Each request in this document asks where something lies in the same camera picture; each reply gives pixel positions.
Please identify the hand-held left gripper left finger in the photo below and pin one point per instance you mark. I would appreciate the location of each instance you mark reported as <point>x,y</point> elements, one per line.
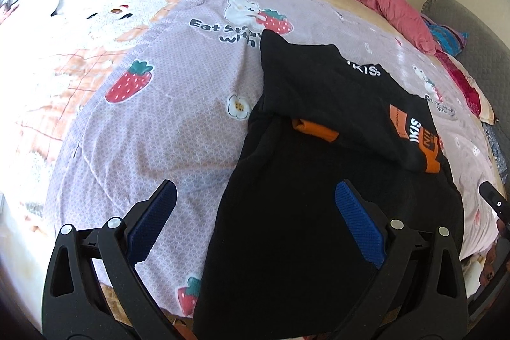
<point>153,217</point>

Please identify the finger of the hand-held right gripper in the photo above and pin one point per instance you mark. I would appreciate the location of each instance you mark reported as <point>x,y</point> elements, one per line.
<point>494,199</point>

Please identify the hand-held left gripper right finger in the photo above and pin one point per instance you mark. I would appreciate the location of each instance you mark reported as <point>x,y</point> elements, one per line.
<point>360,222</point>

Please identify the black sweater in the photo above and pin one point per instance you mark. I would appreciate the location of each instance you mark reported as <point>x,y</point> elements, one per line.
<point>299,204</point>

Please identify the blue patterned cloth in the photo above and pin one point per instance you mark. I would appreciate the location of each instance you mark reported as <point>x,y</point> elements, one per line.
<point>498,149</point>

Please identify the strawberry printed bed sheet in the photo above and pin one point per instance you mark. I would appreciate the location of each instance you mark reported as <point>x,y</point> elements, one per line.
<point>159,125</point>

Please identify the red floral pillow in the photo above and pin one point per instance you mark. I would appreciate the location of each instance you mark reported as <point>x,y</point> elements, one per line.
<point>468,85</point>

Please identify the grey quilted headboard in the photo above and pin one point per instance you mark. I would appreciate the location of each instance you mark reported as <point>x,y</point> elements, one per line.
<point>474,33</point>

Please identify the blue striped cloth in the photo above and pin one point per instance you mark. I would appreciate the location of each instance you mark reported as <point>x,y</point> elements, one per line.
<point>448,35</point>

